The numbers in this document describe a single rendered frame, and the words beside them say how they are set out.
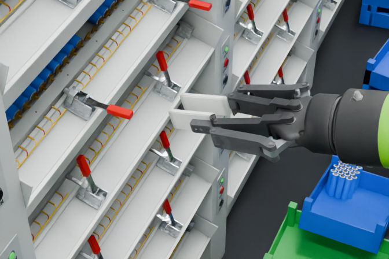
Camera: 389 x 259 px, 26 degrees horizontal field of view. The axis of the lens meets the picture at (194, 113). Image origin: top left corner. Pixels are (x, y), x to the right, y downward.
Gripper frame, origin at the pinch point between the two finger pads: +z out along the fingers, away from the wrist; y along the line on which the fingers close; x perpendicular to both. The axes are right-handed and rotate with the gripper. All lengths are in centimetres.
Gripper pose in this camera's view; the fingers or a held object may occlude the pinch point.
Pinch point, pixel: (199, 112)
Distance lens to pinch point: 113.2
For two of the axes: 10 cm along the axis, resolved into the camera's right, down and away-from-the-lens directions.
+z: -8.7, -0.8, 4.9
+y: 4.2, -6.3, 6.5
